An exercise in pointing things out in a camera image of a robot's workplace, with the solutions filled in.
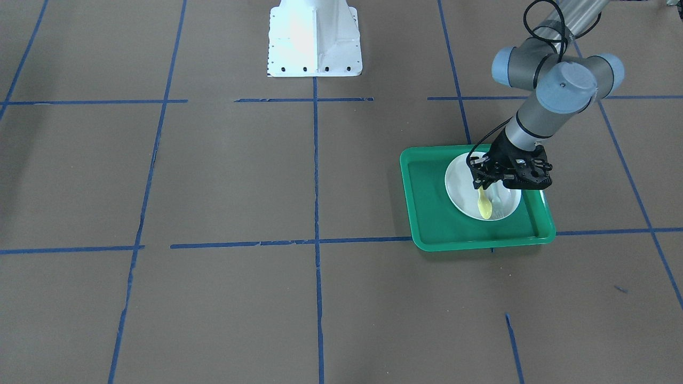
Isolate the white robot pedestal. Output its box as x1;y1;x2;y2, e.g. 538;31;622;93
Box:
266;1;363;77

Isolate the yellow plastic spoon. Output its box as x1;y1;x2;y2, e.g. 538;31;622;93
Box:
476;186;493;220

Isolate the clear plastic fork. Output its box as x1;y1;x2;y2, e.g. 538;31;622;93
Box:
491;184;509;220

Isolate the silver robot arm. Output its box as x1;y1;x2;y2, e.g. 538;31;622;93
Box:
466;1;625;190

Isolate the green plastic tray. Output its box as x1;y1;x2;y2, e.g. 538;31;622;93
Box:
400;145;557;251

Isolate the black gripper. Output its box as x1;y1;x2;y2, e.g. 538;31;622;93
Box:
472;131;533;190

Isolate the white round plate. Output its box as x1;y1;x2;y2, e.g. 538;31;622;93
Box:
444;153;522;221

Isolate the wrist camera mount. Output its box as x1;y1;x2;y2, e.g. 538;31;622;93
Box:
503;145;553;190

